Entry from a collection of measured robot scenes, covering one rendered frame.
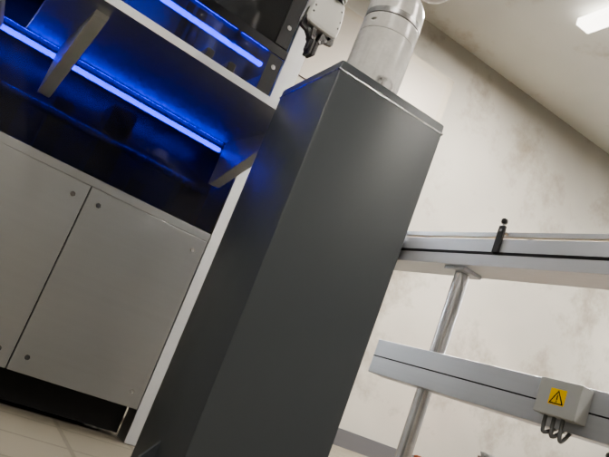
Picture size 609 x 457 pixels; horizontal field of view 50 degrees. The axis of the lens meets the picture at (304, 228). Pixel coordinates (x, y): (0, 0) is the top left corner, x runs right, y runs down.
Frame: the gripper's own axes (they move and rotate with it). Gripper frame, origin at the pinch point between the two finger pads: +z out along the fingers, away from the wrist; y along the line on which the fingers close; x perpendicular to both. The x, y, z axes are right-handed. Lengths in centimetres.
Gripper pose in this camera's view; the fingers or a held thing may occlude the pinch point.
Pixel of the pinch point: (310, 49)
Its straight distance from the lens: 175.4
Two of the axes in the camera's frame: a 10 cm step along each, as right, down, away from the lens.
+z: -3.6, 9.1, -2.2
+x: 5.3, 0.1, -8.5
